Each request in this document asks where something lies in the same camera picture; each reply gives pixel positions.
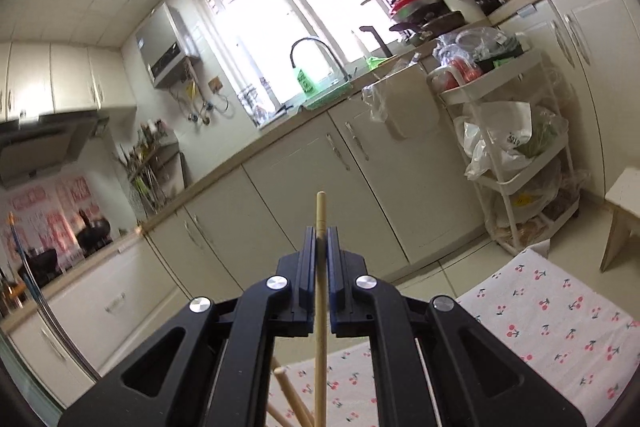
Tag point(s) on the green plastic scoop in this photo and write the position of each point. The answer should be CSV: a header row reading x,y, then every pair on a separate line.
x,y
377,62

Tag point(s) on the pink wall stickers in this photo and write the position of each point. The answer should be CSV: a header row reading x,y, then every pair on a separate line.
x,y
50,212

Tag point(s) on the black frying pan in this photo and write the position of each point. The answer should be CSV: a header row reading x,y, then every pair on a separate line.
x,y
42,262

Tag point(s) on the stack of pans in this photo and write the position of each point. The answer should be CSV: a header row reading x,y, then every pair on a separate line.
x,y
420,2

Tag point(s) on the wall power socket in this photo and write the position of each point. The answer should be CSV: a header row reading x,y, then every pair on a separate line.
x,y
216,84

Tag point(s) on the curved metal sink faucet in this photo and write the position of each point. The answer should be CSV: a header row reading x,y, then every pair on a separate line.
x,y
336,59

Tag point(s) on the grey mop pole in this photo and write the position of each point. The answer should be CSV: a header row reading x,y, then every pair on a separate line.
x,y
50,322

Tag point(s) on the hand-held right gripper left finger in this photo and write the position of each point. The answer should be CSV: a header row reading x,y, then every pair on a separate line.
x,y
311,277

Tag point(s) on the bagged groceries with red pack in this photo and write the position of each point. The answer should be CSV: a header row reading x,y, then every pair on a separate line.
x,y
460,72

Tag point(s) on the black angular tap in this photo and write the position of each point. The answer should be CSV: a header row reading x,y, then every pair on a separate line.
x,y
382,44

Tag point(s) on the wall utensil rack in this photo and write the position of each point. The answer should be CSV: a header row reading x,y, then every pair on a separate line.
x,y
150,157

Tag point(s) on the light wooden chopstick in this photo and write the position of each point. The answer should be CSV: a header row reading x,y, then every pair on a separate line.
x,y
320,217

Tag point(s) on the kitchen window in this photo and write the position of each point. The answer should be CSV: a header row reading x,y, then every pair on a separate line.
x,y
280,7

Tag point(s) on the white kitchen base cabinets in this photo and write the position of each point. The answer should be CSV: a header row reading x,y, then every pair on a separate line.
x,y
300,187

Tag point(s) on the white upper kitchen cabinets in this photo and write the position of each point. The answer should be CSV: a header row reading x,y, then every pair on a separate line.
x,y
65,77

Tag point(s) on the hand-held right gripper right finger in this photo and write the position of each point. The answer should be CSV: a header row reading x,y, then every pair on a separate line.
x,y
332,277

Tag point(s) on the green dish cloth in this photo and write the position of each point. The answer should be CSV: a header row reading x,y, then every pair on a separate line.
x,y
325,98

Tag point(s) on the grey range hood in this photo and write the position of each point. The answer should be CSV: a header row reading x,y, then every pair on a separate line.
x,y
35,152

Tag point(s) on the silver wall water heater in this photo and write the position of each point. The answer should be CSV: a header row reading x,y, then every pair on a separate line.
x,y
160,42

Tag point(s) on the black wok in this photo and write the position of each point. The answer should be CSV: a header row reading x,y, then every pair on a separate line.
x,y
95,234

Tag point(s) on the bunch of wooden chopsticks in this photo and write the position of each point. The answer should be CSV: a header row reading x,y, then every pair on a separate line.
x,y
290,389

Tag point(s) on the cherry print tablecloth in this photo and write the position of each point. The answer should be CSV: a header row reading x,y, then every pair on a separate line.
x,y
540,307

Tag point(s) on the white rolling cart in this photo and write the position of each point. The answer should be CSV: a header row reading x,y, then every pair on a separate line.
x,y
480,93

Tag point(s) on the clear hanging plastic bag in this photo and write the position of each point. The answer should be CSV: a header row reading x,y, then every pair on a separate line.
x,y
405,107

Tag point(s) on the white jug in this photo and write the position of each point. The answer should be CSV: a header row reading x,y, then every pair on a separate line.
x,y
465,4

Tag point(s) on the white plastic shopping bag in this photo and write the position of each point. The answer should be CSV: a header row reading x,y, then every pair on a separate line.
x,y
500,132

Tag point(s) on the white step stool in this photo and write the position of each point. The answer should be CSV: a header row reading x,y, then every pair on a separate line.
x,y
625,192

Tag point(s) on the clear bag of brown food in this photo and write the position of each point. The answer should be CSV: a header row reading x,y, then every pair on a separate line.
x,y
530,202

